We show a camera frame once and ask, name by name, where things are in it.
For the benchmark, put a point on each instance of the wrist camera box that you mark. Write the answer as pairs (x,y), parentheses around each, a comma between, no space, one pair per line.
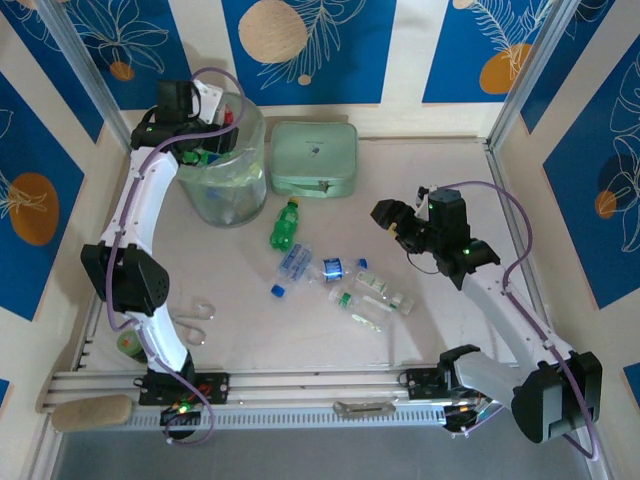
(424,197)
(207,100)

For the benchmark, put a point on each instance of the aluminium frame post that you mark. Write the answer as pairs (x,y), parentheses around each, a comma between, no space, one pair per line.
(91,75)
(527,75)

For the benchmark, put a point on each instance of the small metal bracket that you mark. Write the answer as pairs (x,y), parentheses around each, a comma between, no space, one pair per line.
(364,407)

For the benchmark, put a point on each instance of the aluminium side rail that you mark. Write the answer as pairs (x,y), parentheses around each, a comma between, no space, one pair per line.
(89,335)
(498,170)

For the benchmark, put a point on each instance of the clear plastic bin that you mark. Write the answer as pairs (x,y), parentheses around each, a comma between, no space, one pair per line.
(225,205)

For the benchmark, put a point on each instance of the green bin liner bag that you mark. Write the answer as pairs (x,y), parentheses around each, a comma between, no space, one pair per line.
(245,172)

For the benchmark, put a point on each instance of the clear bottle green neck label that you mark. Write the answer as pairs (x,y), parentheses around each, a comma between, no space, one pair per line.
(345,299)

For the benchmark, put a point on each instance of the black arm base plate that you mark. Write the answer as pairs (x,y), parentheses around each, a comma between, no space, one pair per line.
(415,385)
(217,390)

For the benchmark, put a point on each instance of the long aluminium base rail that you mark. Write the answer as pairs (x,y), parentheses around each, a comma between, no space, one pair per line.
(310,382)

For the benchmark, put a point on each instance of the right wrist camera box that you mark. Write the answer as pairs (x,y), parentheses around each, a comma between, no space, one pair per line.
(424,197)

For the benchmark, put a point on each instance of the blue label bottle blue cap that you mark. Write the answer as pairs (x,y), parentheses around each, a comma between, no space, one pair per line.
(331,267)

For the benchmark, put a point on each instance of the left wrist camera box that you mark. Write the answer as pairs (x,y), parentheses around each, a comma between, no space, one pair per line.
(207,100)

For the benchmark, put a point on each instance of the grey metal sheet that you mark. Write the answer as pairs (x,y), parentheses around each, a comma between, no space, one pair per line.
(320,455)

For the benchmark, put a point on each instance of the crushed blue label bottle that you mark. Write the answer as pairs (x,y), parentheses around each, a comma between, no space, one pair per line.
(295,262)

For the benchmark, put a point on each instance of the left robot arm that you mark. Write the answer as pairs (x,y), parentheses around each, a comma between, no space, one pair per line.
(145,200)

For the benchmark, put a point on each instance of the small clear bottle white label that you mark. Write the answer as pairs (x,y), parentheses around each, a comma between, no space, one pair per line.
(374,282)

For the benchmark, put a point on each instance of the beige foam pad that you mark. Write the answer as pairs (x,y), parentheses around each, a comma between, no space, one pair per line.
(92,412)

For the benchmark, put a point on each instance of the green soda bottle yellow cap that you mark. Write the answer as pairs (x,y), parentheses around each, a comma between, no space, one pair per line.
(285,227)
(191,158)

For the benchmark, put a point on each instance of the clear bottle red cap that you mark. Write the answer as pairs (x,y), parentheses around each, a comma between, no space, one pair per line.
(228,116)

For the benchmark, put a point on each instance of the mint green zip pouch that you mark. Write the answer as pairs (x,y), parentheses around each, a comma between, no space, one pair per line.
(312,155)

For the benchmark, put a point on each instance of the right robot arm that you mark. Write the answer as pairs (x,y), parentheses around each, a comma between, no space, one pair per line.
(500,310)

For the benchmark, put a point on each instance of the black connector board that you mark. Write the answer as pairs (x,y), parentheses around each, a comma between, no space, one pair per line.
(457,417)
(172,415)

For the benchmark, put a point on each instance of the clear bottle white green label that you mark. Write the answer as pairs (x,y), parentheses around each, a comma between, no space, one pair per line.
(390,302)

